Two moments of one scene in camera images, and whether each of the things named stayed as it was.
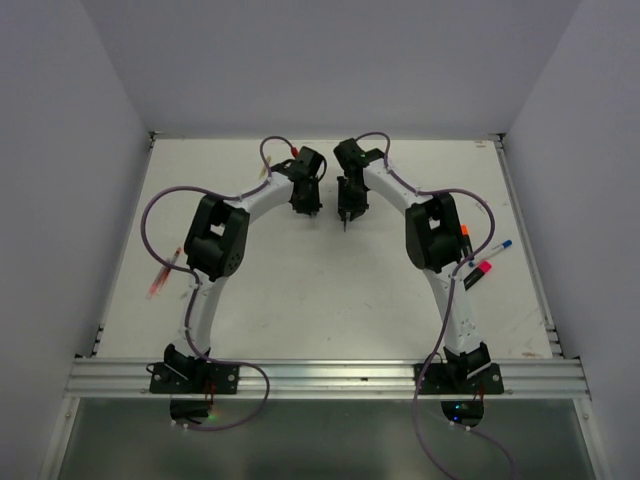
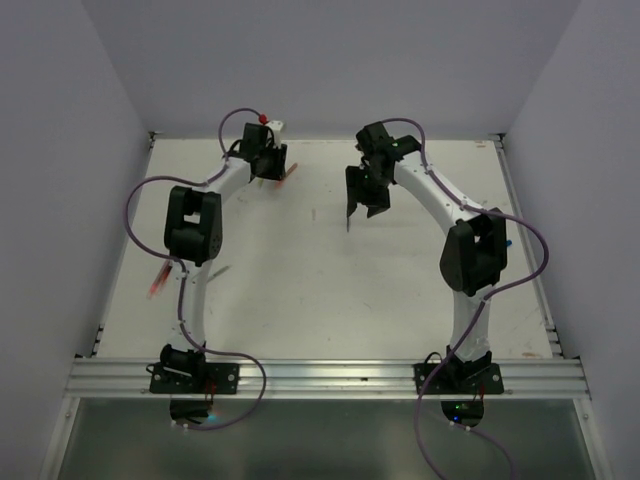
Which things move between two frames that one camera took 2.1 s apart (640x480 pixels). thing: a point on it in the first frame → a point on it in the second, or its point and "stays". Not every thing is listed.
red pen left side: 163,276 stays
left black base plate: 216,379 stays
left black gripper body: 311,197 → 273,162
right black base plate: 441,380 stays
